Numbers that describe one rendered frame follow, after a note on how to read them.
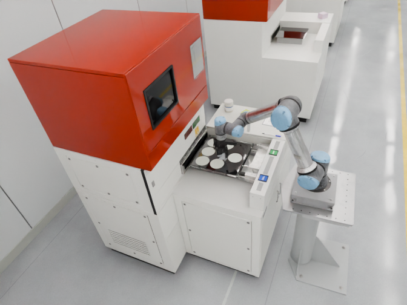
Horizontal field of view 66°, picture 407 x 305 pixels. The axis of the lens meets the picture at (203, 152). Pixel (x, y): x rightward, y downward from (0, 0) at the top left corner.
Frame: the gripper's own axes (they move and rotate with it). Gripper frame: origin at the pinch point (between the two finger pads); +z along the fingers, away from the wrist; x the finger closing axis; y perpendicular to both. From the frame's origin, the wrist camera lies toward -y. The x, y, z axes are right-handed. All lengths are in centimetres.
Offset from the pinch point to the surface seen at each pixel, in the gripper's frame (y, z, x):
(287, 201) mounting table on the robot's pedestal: -26, 10, 43
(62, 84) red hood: 83, -79, -1
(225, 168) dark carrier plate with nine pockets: 2.7, 2.1, 7.0
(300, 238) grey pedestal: -39, 56, 44
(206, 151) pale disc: 9.3, 2.1, -15.4
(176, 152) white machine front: 32.9, -14.7, -3.2
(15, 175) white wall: 164, 26, -78
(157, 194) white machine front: 52, -5, 19
